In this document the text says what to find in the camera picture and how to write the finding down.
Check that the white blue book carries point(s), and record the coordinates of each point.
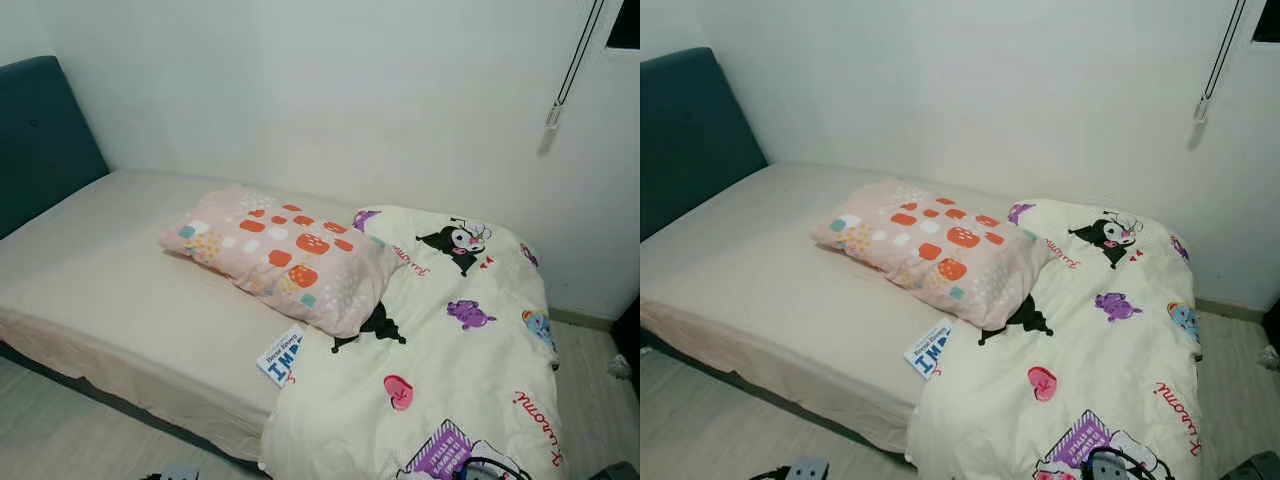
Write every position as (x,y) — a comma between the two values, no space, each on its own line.
(930,350)
(282,357)

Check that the cream cartoon print quilt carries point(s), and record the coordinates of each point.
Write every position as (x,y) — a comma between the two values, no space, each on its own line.
(1090,350)
(450,360)

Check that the beige bed mattress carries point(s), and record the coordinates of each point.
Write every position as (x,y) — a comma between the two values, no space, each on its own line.
(120,260)
(760,260)

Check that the pink patterned pillow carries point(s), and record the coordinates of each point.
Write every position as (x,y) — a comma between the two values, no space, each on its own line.
(290,260)
(940,250)

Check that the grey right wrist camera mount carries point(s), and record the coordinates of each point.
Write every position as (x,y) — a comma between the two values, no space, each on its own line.
(1108,465)

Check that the blue upholstered headboard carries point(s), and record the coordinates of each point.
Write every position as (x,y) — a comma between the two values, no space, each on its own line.
(690,140)
(40,140)

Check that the dark window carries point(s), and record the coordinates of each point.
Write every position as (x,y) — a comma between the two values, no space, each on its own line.
(1268,20)
(625,22)

